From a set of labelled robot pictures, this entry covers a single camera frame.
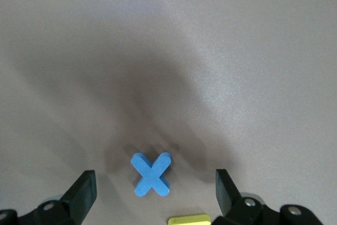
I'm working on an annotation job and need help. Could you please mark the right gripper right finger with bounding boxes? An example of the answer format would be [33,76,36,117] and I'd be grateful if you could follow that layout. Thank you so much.
[211,169,325,225]

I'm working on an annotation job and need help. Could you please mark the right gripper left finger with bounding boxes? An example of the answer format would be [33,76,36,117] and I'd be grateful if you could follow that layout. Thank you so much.
[0,170,97,225]

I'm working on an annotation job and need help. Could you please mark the blue letter X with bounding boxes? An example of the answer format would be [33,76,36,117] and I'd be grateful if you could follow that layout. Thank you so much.
[131,152,172,198]

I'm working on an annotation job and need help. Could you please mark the yellow letter K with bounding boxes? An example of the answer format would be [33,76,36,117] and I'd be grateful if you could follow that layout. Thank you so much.
[168,213,212,225]

